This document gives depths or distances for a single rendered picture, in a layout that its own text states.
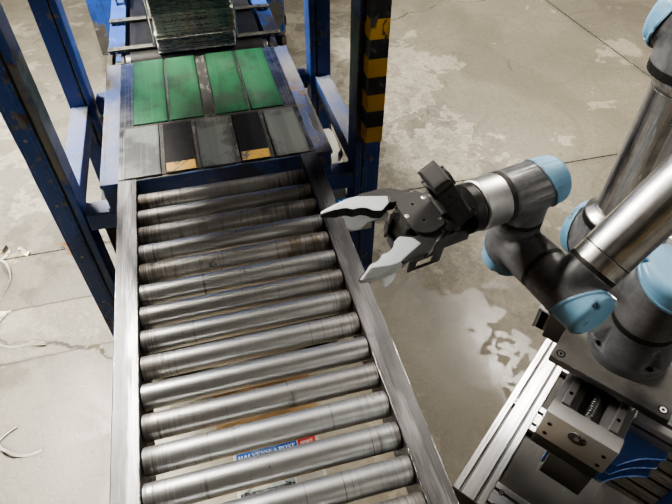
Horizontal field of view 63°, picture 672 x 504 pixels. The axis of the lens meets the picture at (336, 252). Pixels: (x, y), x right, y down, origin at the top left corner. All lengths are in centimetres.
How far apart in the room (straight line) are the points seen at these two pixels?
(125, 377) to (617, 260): 87
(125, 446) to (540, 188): 80
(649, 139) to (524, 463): 103
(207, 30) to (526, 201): 160
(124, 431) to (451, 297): 151
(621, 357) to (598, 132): 241
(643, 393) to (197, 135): 131
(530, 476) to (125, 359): 112
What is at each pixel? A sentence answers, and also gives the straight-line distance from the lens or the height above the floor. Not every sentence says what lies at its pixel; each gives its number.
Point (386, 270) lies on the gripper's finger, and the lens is 66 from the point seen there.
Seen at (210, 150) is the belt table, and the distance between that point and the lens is 163.
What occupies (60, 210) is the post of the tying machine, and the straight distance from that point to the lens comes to 168.
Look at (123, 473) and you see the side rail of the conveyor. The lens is 105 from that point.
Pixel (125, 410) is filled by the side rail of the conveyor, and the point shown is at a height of 80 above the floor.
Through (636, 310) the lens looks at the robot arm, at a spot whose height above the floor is 97.
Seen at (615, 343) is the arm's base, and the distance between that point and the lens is 114.
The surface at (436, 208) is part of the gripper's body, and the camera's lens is 73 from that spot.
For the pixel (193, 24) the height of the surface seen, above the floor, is 89.
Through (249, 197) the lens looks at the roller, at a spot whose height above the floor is 80.
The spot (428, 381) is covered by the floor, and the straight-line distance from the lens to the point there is 203.
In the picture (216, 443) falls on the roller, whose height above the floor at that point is 80.
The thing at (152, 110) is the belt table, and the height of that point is 80.
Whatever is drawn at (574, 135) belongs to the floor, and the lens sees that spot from 337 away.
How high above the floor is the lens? 172
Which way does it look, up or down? 46 degrees down
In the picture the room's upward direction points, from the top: straight up
